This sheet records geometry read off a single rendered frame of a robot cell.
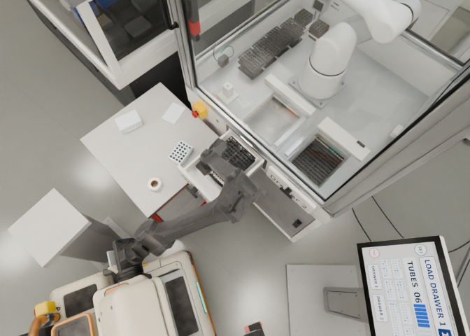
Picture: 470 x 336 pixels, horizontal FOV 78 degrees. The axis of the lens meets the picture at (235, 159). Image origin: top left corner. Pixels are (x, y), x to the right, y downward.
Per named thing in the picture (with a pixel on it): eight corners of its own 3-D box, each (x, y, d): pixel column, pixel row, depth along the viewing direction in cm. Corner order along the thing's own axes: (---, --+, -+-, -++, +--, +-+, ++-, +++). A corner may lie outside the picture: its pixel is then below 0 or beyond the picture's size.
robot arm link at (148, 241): (127, 250, 94) (140, 259, 95) (147, 237, 89) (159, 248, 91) (139, 229, 101) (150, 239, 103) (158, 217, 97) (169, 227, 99)
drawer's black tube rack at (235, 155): (224, 191, 145) (224, 187, 139) (201, 167, 150) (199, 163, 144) (254, 162, 151) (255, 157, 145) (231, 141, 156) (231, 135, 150)
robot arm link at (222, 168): (223, 180, 76) (249, 207, 79) (238, 166, 76) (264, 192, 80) (197, 154, 116) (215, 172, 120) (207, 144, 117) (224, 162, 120)
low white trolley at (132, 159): (173, 239, 216) (147, 218, 146) (124, 183, 233) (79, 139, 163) (229, 187, 233) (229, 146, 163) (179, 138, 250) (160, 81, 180)
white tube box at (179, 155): (180, 167, 158) (180, 164, 154) (168, 159, 159) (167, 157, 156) (194, 150, 162) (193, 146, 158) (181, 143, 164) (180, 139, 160)
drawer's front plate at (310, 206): (308, 214, 143) (315, 208, 133) (266, 174, 151) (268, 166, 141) (310, 211, 143) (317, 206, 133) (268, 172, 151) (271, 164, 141)
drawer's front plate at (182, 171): (217, 213, 142) (217, 208, 132) (179, 173, 150) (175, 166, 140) (220, 211, 143) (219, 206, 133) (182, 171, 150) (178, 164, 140)
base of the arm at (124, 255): (111, 241, 98) (119, 276, 94) (126, 232, 95) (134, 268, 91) (133, 239, 105) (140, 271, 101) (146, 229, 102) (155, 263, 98)
